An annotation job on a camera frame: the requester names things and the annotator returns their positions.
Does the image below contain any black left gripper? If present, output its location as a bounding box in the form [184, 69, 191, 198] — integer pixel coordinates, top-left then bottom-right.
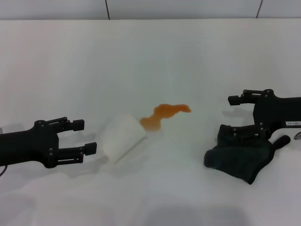
[0, 116, 98, 169]

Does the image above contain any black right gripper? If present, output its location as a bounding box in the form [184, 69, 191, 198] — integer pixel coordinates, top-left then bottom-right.
[219, 89, 301, 141]

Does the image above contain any white paper cup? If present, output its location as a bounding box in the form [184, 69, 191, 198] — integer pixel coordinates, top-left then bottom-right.
[97, 112, 148, 165]

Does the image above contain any dark blue rag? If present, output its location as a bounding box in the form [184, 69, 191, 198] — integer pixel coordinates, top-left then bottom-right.
[203, 124, 292, 186]

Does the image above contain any brown water stain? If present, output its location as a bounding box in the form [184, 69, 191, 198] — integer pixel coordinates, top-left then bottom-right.
[139, 103, 192, 132]

